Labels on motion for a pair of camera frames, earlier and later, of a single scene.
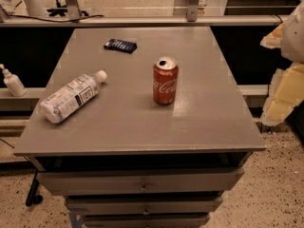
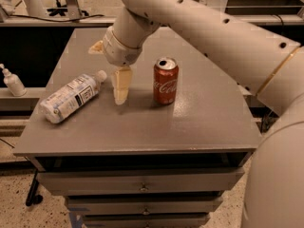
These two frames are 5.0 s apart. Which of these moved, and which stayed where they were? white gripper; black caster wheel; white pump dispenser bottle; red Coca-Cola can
Moved: white gripper
Stayed: white pump dispenser bottle; red Coca-Cola can; black caster wheel
